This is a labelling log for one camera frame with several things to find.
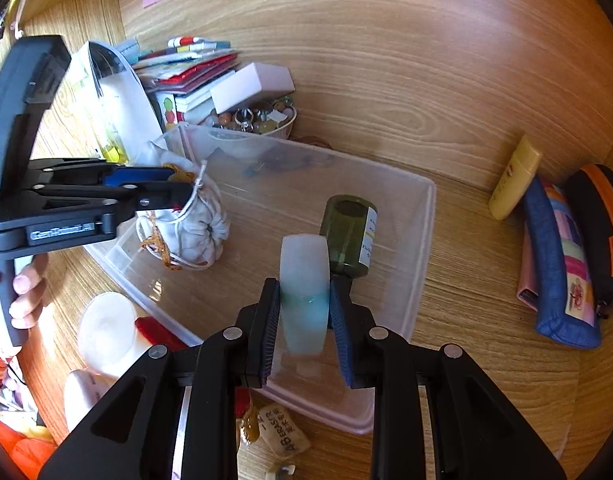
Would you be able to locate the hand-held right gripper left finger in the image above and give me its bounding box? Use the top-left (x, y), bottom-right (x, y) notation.
top-left (38, 277), bottom-right (282, 480)

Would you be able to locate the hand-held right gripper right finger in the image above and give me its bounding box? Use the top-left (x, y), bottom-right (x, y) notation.
top-left (329, 277), bottom-right (567, 480)

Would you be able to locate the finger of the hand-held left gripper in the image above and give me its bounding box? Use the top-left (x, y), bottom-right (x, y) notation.
top-left (29, 157), bottom-right (176, 190)
top-left (34, 180), bottom-right (194, 222)

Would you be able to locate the white drawstring pouch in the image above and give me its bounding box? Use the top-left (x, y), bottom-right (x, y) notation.
top-left (134, 152), bottom-right (230, 271)

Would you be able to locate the frosted white blue bottle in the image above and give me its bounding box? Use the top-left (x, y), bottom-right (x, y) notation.
top-left (279, 234), bottom-right (332, 358)

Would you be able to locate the green glass bottle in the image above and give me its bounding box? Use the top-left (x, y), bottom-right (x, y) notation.
top-left (319, 194), bottom-right (379, 278)

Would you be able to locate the clear plastic storage box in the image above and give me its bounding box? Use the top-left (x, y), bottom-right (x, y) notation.
top-left (84, 122), bottom-right (437, 436)

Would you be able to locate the cream candle jar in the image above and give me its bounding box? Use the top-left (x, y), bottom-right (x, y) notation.
top-left (78, 292), bottom-right (137, 378)

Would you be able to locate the white tape roll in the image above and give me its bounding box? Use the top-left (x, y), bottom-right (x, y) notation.
top-left (64, 369), bottom-right (120, 433)

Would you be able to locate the person's left hand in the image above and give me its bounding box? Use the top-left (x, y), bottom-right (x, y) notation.
top-left (9, 252), bottom-right (50, 331)

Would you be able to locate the white paper bag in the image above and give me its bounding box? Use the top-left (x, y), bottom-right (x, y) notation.
top-left (69, 40), bottom-right (162, 166)

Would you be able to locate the white box with coloured dots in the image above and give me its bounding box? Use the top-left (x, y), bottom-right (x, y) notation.
top-left (159, 92), bottom-right (180, 131)

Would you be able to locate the gold charm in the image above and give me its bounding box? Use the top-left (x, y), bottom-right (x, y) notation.
top-left (239, 402), bottom-right (262, 446)

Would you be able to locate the beige eraser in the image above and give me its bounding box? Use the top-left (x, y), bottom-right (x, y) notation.
top-left (260, 402), bottom-right (311, 458)

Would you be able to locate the stack of books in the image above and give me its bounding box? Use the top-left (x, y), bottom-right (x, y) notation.
top-left (134, 42), bottom-right (242, 128)

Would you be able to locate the pile of assorted beads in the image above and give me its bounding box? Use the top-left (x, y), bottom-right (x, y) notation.
top-left (206, 95), bottom-right (293, 133)

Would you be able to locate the small white cardboard box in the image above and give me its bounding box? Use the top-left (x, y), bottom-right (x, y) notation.
top-left (209, 62), bottom-right (294, 113)

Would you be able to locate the white red marker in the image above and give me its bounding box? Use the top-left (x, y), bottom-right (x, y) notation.
top-left (169, 36), bottom-right (232, 52)

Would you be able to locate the white bowl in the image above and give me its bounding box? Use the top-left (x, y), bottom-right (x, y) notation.
top-left (201, 97), bottom-right (297, 142)

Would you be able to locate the pink wallet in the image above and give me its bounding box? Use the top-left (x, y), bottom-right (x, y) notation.
top-left (517, 220), bottom-right (539, 307)

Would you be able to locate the blue patchwork pencil case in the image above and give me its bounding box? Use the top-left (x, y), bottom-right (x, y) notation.
top-left (522, 176), bottom-right (602, 350)

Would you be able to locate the yellow lotion tube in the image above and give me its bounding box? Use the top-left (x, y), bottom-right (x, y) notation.
top-left (489, 134), bottom-right (543, 221)

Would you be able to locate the black orange zip case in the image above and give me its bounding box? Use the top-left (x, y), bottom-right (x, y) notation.
top-left (565, 163), bottom-right (613, 318)

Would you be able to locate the person's orange clothing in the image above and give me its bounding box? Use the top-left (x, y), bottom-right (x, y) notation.
top-left (0, 350), bottom-right (54, 480)

